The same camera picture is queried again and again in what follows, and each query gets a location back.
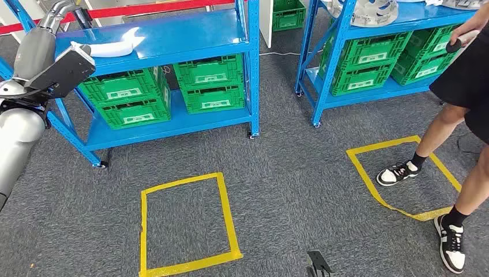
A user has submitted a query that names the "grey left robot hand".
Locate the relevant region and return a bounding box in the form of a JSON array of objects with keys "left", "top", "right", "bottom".
[{"left": 13, "top": 0, "right": 79, "bottom": 82}]

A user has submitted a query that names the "white curved plastic part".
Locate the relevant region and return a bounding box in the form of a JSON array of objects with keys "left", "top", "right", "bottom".
[{"left": 70, "top": 27, "right": 146, "bottom": 58}]

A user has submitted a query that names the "black handheld controller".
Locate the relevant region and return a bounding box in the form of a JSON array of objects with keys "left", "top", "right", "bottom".
[{"left": 446, "top": 29, "right": 480, "bottom": 54}]

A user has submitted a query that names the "blue metal shelf rack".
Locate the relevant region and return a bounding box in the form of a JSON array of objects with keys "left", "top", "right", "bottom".
[
  {"left": 294, "top": 0, "right": 478, "bottom": 128},
  {"left": 0, "top": 0, "right": 261, "bottom": 169}
]

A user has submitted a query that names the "black robot body part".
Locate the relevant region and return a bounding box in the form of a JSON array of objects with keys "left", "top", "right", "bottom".
[{"left": 306, "top": 250, "right": 333, "bottom": 277}]

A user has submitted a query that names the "red barrier belt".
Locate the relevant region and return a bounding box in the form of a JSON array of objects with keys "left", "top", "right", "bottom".
[{"left": 0, "top": 0, "right": 245, "bottom": 36}]

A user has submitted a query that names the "yellow floor tape square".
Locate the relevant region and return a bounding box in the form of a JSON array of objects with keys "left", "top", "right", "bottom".
[
  {"left": 346, "top": 135, "right": 462, "bottom": 222},
  {"left": 139, "top": 173, "right": 244, "bottom": 277}
]

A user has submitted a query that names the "silver wheel cover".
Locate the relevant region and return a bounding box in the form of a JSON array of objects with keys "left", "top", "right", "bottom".
[
  {"left": 330, "top": 0, "right": 399, "bottom": 28},
  {"left": 443, "top": 0, "right": 485, "bottom": 10}
]

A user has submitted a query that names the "person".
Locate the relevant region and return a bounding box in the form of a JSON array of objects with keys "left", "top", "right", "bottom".
[{"left": 376, "top": 15, "right": 489, "bottom": 275}]

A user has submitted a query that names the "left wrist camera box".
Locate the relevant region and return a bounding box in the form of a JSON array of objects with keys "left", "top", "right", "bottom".
[{"left": 24, "top": 42, "right": 96, "bottom": 99}]

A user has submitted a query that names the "black barrier belt post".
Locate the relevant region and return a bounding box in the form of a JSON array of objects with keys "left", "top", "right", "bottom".
[{"left": 73, "top": 6, "right": 93, "bottom": 31}]

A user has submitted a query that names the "white floor cable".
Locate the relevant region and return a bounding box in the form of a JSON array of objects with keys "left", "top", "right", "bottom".
[{"left": 259, "top": 50, "right": 303, "bottom": 57}]

